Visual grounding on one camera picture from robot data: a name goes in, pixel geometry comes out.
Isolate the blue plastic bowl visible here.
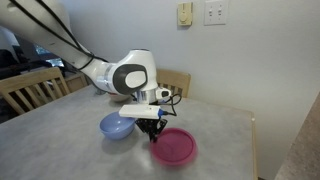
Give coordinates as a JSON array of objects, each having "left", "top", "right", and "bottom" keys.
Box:
[{"left": 99, "top": 111, "right": 137, "bottom": 141}]

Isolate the brown speckled countertop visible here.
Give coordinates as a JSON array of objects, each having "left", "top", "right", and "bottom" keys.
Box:
[{"left": 273, "top": 91, "right": 320, "bottom": 180}]

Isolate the light wooden slatted chair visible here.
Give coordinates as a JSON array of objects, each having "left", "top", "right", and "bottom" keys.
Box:
[{"left": 0, "top": 66, "right": 71, "bottom": 116}]

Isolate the wooden chair back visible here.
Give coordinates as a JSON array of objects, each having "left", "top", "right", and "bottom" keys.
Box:
[{"left": 155, "top": 68, "right": 192, "bottom": 99}]

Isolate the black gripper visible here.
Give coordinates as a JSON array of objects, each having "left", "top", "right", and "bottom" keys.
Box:
[{"left": 134, "top": 117, "right": 168, "bottom": 144}]

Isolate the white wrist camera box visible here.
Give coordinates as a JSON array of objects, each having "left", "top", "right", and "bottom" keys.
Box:
[{"left": 118, "top": 103, "right": 162, "bottom": 120}]

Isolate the light wooden furniture piece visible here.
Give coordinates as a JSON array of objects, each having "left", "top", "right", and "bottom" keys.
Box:
[{"left": 64, "top": 72, "right": 90, "bottom": 94}]

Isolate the black framed monitor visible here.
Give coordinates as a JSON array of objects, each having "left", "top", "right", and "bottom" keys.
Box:
[{"left": 34, "top": 44, "right": 65, "bottom": 68}]

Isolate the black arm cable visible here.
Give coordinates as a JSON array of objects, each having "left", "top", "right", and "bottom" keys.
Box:
[{"left": 9, "top": 0, "right": 109, "bottom": 72}]

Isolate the beige wall thermostat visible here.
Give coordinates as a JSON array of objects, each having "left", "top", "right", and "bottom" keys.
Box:
[{"left": 176, "top": 1, "right": 194, "bottom": 27}]

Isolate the white light switch plate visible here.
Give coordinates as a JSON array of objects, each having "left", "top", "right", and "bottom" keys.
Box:
[{"left": 203, "top": 0, "right": 230, "bottom": 27}]

